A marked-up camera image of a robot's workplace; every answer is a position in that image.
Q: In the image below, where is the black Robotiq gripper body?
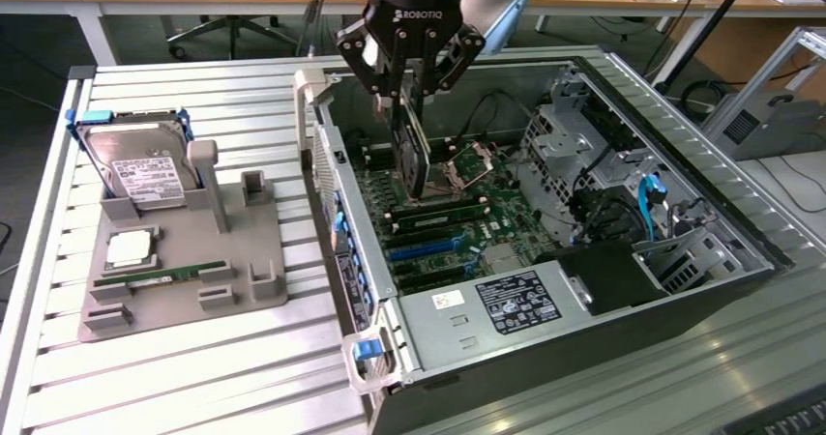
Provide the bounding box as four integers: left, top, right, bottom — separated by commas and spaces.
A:
362, 0, 469, 36

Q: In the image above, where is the Nvidia Quadro graphics card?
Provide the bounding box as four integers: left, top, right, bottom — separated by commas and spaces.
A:
373, 70, 434, 200

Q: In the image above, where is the black office chair base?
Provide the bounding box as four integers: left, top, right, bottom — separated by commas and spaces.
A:
165, 13, 303, 60

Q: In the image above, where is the metal socket cover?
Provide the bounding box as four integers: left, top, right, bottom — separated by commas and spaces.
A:
444, 139, 500, 186

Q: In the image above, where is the perforated metal disk bay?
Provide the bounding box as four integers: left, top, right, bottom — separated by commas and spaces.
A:
520, 101, 614, 189

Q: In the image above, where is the CPU socket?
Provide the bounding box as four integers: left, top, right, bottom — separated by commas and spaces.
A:
406, 161, 468, 205

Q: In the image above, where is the green motherboard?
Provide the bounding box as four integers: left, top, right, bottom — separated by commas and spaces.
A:
351, 134, 565, 297

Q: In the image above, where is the RAM stick with black label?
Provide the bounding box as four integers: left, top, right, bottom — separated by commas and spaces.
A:
393, 200, 490, 231

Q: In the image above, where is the black stand pole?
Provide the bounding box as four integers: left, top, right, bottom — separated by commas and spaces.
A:
650, 0, 762, 88

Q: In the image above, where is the long black expansion slot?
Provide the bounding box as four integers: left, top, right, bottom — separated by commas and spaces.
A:
400, 275, 472, 295
383, 225, 468, 250
393, 262, 470, 284

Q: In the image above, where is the hard disk in blue carrier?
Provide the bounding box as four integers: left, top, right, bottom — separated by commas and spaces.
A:
63, 108, 210, 213

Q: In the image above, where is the blue expansion slot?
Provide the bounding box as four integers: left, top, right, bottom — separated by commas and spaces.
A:
385, 238, 465, 263

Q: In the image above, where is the silver chipset heat sink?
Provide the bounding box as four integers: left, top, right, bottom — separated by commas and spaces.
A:
482, 245, 526, 271

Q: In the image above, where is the grey tower computer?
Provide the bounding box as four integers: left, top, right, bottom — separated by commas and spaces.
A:
700, 86, 826, 163

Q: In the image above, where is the black plastic shroud box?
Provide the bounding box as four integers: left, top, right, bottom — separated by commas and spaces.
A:
556, 240, 668, 316

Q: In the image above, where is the silver CPU chip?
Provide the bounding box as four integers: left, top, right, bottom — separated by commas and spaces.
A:
105, 230, 158, 271

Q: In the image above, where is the green RAM stick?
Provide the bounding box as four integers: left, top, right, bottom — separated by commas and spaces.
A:
95, 265, 231, 290

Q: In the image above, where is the slanted metal disk bay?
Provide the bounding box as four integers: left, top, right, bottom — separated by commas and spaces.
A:
630, 225, 748, 297

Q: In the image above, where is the grey power supply unit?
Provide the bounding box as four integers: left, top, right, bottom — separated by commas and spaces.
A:
390, 259, 597, 374

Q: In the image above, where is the grey plastic parts rack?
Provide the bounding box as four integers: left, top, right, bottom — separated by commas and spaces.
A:
77, 138, 291, 345

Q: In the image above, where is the open black PC case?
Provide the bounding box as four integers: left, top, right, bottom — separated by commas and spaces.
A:
294, 55, 797, 435

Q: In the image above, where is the black keyboard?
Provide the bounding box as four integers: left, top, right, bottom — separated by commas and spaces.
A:
720, 395, 826, 435

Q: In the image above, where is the black coiled cable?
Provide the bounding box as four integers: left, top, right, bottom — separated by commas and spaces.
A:
681, 79, 734, 115

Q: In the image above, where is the blue SATA wire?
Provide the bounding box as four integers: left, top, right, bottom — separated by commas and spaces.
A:
636, 173, 665, 246

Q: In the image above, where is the aluminium profile frame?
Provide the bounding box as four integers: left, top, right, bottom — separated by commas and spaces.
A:
700, 24, 826, 134

